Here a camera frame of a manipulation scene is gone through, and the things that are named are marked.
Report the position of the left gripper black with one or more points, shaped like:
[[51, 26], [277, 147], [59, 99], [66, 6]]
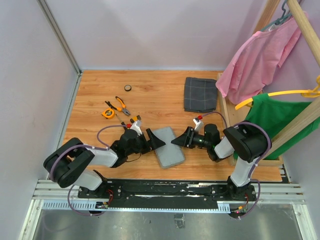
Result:
[[154, 143]]

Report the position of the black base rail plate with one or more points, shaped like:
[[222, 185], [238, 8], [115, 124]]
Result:
[[165, 194]]

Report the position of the grey plastic tool case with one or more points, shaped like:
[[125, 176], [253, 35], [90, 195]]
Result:
[[169, 155]]

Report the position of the pink shirt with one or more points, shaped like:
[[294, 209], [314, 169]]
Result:
[[254, 64]]

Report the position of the yellow tape measure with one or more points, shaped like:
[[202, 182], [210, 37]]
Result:
[[109, 113]]

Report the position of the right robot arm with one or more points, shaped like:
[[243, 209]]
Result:
[[248, 140]]

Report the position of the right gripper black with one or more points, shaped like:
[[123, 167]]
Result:
[[187, 140]]

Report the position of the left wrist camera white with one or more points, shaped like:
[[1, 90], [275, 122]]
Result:
[[136, 126]]

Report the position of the yellow clothes hanger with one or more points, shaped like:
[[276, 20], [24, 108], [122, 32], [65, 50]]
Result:
[[306, 93]]

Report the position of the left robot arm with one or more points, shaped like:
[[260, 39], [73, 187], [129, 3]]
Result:
[[67, 166]]

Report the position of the wooden clothes rack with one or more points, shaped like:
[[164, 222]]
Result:
[[233, 113]]

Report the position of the phillips screwdriver black yellow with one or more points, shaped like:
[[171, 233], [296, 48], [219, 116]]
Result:
[[120, 120]]

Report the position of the green shirt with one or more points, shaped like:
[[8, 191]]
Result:
[[273, 115]]

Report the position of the orange black pliers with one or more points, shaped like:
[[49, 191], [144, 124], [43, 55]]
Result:
[[122, 109]]

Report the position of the dark grey checked cloth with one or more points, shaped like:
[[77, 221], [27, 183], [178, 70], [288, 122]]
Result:
[[200, 95]]

